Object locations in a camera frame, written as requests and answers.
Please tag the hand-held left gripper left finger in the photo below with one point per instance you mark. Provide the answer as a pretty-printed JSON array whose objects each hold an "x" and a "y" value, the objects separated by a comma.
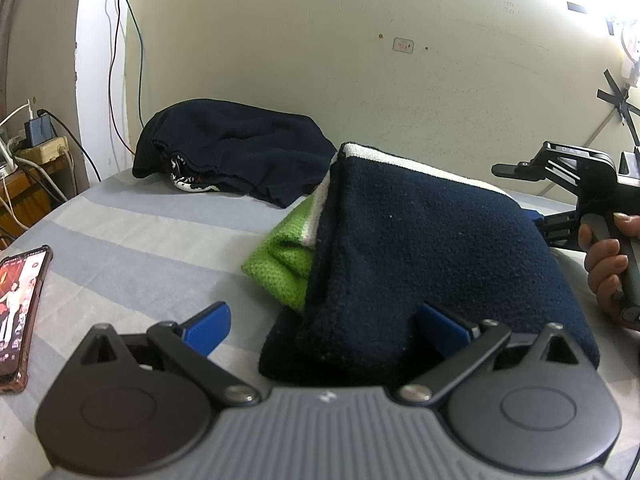
[{"x": 207, "y": 327}]

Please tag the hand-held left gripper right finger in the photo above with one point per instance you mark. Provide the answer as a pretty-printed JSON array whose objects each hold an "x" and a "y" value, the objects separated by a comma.
[{"x": 445, "y": 327}]

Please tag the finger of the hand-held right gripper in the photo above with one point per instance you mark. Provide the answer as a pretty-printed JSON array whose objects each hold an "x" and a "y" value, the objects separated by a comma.
[
  {"x": 560, "y": 227},
  {"x": 520, "y": 170}
]

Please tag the navy green white striped sweater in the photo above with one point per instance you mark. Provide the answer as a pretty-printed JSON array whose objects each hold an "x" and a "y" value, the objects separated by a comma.
[{"x": 425, "y": 240}]

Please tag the person's right hand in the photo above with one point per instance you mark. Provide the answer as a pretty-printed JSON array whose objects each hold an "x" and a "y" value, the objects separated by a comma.
[{"x": 607, "y": 270}]

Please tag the black tape cross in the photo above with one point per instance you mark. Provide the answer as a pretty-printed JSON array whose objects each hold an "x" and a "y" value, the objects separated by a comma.
[{"x": 620, "y": 100}]

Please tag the dark navy patterned garment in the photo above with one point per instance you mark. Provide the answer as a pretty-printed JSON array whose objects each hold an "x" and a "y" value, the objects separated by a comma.
[{"x": 235, "y": 145}]

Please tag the smartphone in clear case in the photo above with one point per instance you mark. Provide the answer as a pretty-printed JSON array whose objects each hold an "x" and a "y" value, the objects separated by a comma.
[{"x": 22, "y": 320}]

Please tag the wooden side table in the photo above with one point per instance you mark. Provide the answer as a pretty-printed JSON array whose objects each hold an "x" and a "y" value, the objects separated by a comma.
[{"x": 20, "y": 195}]

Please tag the beige power strip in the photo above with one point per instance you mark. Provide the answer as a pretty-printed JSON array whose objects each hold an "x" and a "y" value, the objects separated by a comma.
[{"x": 45, "y": 152}]

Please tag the blue charger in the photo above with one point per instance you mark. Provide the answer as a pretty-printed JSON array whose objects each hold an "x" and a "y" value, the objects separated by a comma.
[{"x": 40, "y": 130}]

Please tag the white wall socket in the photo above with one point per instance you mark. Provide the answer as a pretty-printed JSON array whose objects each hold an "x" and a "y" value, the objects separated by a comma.
[{"x": 627, "y": 50}]

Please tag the small white wall sticker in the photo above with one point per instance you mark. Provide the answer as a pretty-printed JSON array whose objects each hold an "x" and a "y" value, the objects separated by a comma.
[{"x": 403, "y": 45}]

